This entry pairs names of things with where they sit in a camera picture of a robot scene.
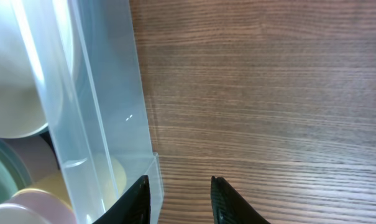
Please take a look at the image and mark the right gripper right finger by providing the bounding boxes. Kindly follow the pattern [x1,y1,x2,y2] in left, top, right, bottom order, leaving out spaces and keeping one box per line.
[211,176,270,224]

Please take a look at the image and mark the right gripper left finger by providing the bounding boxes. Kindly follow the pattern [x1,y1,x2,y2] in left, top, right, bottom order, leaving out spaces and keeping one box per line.
[93,175,151,224]

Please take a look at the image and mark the yellow cup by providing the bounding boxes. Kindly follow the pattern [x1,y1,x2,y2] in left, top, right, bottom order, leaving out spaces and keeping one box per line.
[26,155,127,210]

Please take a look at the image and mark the pink cup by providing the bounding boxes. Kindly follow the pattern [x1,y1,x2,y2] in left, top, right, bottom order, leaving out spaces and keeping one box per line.
[10,189,76,224]

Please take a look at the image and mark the green bowl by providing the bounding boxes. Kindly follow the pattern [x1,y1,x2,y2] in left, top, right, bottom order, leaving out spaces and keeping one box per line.
[0,139,32,203]

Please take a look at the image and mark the cream plate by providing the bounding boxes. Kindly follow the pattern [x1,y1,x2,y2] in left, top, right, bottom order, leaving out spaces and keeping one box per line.
[0,0,75,139]

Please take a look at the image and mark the cream cup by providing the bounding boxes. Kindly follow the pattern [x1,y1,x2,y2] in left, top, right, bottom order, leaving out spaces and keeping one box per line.
[0,210,50,224]

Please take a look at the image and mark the clear plastic storage container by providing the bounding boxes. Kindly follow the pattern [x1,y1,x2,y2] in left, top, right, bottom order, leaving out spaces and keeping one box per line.
[11,0,164,223]

